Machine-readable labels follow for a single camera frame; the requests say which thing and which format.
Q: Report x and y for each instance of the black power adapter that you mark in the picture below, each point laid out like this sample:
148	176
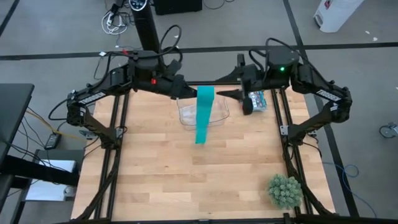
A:
53	140

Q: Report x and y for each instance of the grey caster wheel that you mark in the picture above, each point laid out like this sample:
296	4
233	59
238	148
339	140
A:
387	131

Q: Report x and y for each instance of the black tower fan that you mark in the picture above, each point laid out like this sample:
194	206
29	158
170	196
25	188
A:
144	25

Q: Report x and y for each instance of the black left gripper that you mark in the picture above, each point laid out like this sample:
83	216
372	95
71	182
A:
175	85

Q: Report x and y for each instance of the grey metal bracket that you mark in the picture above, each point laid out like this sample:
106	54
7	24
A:
283	130
86	134

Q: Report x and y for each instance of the green artificial plant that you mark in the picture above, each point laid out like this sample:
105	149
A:
284	191

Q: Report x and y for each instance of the white flat box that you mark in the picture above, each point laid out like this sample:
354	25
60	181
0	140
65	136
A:
46	191

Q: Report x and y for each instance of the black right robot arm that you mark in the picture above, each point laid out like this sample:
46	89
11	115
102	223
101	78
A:
326	93

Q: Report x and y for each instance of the black desk leg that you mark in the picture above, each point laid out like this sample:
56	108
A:
37	171

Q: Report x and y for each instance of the black aluminium frame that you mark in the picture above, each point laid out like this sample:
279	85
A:
289	155

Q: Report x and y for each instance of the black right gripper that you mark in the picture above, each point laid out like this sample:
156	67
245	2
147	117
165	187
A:
253	77

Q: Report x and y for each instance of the black floor box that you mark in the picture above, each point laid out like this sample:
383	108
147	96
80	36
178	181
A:
177	6

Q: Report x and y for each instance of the green white first aid kit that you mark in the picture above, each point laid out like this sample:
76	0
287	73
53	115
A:
259	102

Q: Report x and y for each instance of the clear plastic bin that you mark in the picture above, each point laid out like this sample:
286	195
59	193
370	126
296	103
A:
219	115

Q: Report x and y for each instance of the teal elastic bandage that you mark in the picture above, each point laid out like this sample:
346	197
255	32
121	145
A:
203	118

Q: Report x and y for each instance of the clear plastic bag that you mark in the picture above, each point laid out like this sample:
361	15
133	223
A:
188	113

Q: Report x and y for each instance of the black desk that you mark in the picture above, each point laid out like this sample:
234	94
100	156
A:
12	109

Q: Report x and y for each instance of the white floor appliance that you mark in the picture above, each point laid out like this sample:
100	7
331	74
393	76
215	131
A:
335	15

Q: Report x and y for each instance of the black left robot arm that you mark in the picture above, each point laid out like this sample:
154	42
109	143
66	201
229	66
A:
91	98

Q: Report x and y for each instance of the white power strip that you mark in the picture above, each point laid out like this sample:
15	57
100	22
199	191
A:
109	19

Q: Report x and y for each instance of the red tape tag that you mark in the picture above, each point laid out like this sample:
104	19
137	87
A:
153	81

